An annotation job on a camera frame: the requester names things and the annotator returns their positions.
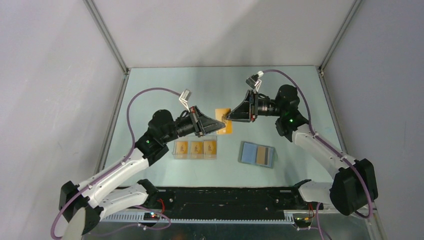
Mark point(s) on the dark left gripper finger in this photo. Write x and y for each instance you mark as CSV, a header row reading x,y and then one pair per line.
x,y
206,120
211,128

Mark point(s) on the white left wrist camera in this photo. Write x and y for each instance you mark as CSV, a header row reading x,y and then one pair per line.
x,y
184,98

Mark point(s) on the clear plastic tray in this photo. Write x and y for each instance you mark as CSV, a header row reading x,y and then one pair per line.
x,y
191,138

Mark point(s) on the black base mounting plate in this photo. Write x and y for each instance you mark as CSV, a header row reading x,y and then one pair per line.
x,y
228,203

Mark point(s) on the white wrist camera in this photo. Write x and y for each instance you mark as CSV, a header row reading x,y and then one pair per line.
x,y
254,81
184,98

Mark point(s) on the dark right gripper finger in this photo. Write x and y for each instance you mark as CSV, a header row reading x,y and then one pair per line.
x,y
239,116
244,107

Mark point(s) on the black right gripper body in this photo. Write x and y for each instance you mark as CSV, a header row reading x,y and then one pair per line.
x,y
254,105

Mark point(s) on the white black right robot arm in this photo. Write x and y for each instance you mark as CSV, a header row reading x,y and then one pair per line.
x,y
354,182

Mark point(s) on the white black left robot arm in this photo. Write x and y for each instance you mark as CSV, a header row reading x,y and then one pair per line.
x,y
85,204

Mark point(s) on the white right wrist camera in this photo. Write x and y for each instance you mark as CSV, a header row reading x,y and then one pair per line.
x,y
254,81

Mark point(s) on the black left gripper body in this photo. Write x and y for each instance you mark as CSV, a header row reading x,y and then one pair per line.
x,y
195,118

